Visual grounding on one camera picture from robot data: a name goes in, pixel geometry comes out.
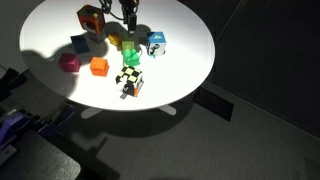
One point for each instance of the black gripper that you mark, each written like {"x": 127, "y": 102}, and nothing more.
{"x": 129, "y": 4}

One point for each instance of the blue plush cube with four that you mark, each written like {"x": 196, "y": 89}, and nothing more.
{"x": 156, "y": 43}

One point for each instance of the orange plush cube toy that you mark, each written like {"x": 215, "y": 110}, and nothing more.
{"x": 90, "y": 20}

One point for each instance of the green toy block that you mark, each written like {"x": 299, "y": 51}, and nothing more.
{"x": 131, "y": 58}

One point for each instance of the blue toy block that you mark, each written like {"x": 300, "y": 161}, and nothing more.
{"x": 80, "y": 44}

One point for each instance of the orange toy block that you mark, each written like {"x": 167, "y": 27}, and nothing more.
{"x": 99, "y": 66}

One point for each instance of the checkered plush cube toy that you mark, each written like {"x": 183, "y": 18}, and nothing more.
{"x": 130, "y": 80}

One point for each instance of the pink toy block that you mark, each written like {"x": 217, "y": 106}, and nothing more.
{"x": 70, "y": 62}

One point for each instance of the yellow ball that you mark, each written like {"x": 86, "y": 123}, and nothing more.
{"x": 114, "y": 39}

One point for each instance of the white table base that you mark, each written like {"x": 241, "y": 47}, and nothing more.
{"x": 89, "y": 112}

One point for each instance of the dark rectangular floor mat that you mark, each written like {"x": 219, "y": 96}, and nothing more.
{"x": 213, "y": 104}

